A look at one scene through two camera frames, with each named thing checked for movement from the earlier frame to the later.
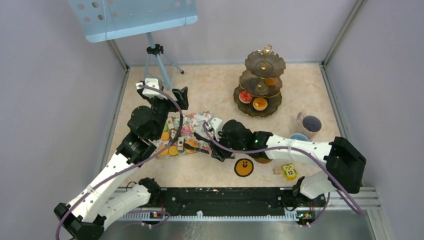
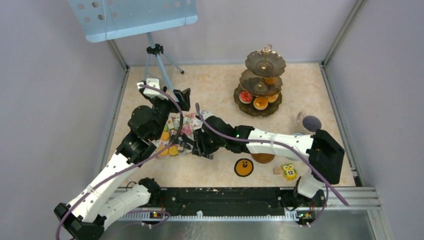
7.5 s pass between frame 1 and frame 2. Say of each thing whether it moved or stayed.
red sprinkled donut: stayed
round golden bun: moved
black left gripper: stayed
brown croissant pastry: stayed
